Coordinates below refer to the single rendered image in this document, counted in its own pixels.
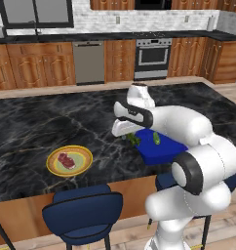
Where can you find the grey wall socket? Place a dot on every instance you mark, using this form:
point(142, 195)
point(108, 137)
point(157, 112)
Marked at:
point(118, 20)
point(187, 18)

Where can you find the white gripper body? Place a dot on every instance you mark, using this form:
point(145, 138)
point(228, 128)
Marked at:
point(123, 128)

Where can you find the steel oven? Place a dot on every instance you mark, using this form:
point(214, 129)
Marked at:
point(152, 58)

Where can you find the black hob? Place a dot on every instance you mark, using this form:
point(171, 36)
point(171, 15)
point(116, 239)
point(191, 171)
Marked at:
point(149, 34)

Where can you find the white paper towel roll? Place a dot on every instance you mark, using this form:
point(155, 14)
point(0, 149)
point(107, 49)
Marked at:
point(210, 23)

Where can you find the green asparagus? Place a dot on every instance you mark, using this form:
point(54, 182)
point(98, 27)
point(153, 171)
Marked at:
point(134, 140)

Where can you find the wooden lower cupboard run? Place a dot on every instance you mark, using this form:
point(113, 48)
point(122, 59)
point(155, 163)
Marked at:
point(32, 65)
point(186, 57)
point(120, 60)

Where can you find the wooden kitchen island base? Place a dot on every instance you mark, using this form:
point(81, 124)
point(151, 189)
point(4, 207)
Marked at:
point(139, 195)

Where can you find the wooden side cupboard run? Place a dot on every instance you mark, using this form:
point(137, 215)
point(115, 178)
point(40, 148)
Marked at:
point(225, 62)

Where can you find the black microwave oven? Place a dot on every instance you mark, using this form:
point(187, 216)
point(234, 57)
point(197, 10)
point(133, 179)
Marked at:
point(152, 3)

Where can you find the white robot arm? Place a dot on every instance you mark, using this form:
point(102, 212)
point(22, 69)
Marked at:
point(188, 162)

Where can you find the red raw steak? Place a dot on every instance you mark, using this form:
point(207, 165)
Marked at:
point(66, 161)

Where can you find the black framed window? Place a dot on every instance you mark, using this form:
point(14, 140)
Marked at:
point(35, 13)

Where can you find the yellow plate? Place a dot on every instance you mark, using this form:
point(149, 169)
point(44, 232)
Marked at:
point(82, 156)

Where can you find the grey dishwasher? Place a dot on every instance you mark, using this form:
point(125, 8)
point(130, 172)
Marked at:
point(88, 62)

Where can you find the wooden upper cupboard run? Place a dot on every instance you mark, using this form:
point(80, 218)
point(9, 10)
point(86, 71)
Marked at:
point(204, 4)
point(111, 4)

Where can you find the green cucumber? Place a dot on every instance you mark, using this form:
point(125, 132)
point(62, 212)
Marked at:
point(156, 138)

